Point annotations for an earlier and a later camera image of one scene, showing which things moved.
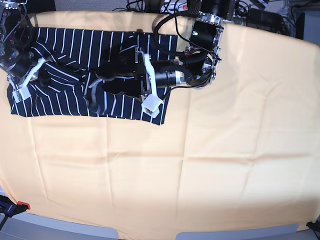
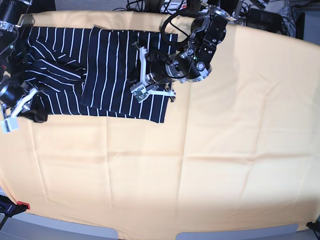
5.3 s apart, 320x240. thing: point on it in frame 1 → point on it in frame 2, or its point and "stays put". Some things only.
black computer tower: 300,26 stays put
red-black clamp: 9,208 stays put
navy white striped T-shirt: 92,73 stays put
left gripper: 18,63 → 11,92
